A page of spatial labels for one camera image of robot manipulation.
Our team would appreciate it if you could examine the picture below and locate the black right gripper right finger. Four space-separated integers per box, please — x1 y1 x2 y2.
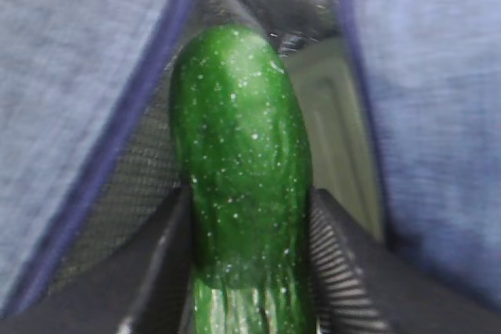
308 188 500 333

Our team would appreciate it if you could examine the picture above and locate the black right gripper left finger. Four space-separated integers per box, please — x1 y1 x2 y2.
1 186 192 334

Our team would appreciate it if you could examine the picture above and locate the green cucumber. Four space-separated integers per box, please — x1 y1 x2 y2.
170 24 317 333

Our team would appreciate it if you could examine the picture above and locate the navy blue lunch bag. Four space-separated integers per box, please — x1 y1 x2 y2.
1 0 500 316

